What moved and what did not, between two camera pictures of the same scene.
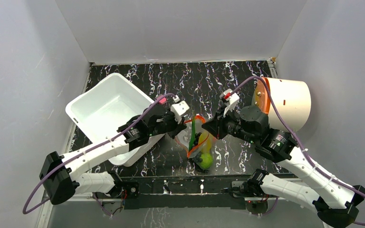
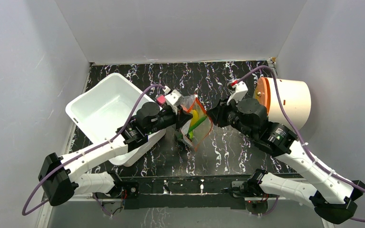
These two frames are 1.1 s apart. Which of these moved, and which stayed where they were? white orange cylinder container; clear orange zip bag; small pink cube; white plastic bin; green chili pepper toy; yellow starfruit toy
Moved: yellow starfruit toy; clear orange zip bag; green chili pepper toy
Stayed: small pink cube; white orange cylinder container; white plastic bin
